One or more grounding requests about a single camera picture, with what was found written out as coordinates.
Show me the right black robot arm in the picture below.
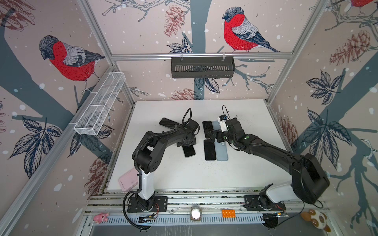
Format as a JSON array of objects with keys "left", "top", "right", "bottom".
[{"left": 206, "top": 106, "right": 330, "bottom": 209}]

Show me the light-blue phone case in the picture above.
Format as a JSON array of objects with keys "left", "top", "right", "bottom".
[{"left": 215, "top": 142, "right": 228, "bottom": 161}]

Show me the grey-blue phone case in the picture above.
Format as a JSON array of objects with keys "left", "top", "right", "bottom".
[{"left": 212, "top": 121, "right": 221, "bottom": 131}]

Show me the round silver button light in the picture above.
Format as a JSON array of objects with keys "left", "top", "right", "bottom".
[{"left": 190, "top": 207, "right": 202, "bottom": 222}]

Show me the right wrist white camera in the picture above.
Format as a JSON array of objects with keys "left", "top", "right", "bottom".
[{"left": 218, "top": 115, "right": 228, "bottom": 132}]

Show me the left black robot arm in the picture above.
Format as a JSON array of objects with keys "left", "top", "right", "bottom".
[{"left": 122, "top": 108, "right": 200, "bottom": 232}]

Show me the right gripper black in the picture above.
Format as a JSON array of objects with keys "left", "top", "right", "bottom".
[{"left": 207, "top": 128, "right": 238, "bottom": 145}]

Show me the orange toy brick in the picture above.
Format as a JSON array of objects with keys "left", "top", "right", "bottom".
[{"left": 221, "top": 209, "right": 236, "bottom": 218}]

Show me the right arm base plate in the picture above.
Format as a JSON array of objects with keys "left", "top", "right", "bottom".
[{"left": 243, "top": 195, "right": 286, "bottom": 211}]

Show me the pink plush toy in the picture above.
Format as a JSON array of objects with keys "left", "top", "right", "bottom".
[{"left": 93, "top": 213, "right": 109, "bottom": 224}]

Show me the black wall basket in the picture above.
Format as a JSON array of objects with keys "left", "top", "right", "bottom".
[{"left": 171, "top": 57, "right": 235, "bottom": 79}]

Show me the pink phone case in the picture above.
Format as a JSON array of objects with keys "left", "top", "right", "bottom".
[{"left": 118, "top": 169, "right": 139, "bottom": 192}]

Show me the black phone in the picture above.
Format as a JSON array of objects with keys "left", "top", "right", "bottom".
[
  {"left": 159, "top": 118, "right": 180, "bottom": 129},
  {"left": 202, "top": 121, "right": 214, "bottom": 139},
  {"left": 182, "top": 146, "right": 196, "bottom": 158}
]

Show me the brown white plush toy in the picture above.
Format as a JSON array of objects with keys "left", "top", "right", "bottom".
[{"left": 300, "top": 209, "right": 331, "bottom": 233}]

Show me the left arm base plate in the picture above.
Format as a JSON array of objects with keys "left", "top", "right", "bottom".
[{"left": 127, "top": 196, "right": 168, "bottom": 213}]

